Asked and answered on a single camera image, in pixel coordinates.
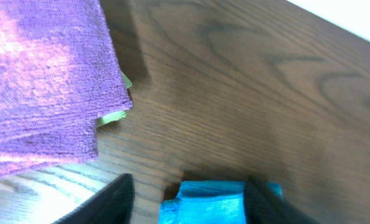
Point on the blue microfiber cloth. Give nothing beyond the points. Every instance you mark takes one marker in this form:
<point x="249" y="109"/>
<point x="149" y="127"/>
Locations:
<point x="205" y="202"/>

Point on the purple folded cloth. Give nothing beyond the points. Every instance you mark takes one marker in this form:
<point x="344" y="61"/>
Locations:
<point x="59" y="74"/>

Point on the green folded cloth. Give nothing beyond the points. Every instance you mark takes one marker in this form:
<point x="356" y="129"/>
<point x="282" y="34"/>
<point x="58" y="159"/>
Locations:
<point x="118" y="115"/>

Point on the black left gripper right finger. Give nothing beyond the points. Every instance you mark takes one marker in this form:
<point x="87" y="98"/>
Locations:
<point x="263" y="206"/>

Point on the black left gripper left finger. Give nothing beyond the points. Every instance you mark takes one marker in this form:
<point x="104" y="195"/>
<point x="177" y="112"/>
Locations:
<point x="113" y="204"/>

